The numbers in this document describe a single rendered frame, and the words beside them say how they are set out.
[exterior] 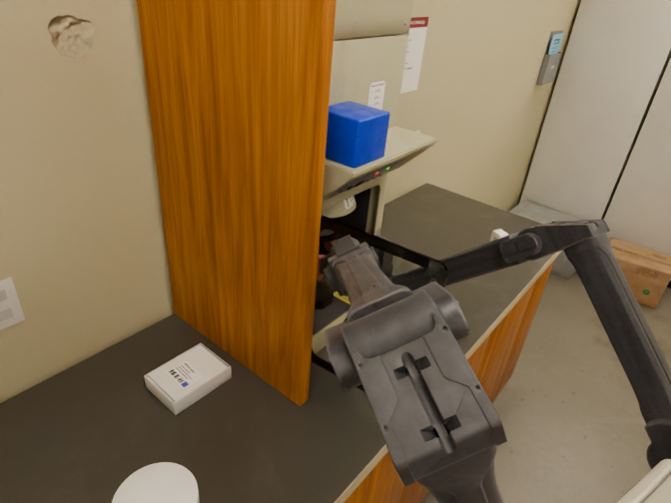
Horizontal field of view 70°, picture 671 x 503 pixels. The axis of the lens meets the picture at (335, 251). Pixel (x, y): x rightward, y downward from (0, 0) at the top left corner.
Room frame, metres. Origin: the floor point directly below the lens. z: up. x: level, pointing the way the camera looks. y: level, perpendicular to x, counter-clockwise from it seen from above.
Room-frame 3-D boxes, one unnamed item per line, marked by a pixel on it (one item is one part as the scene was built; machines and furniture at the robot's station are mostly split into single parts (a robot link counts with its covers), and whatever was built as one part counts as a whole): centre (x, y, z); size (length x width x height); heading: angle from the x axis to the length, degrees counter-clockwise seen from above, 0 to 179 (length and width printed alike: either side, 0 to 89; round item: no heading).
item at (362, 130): (0.91, -0.01, 1.56); 0.10 x 0.10 x 0.09; 53
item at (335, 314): (0.81, -0.07, 1.19); 0.30 x 0.01 x 0.40; 58
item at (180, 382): (0.81, 0.32, 0.96); 0.16 x 0.12 x 0.04; 143
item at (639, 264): (2.90, -2.08, 0.14); 0.41 x 0.33 x 0.29; 60
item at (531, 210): (3.23, -1.58, 0.17); 0.60 x 0.42 x 0.33; 51
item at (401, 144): (0.98, -0.07, 1.46); 0.32 x 0.12 x 0.10; 143
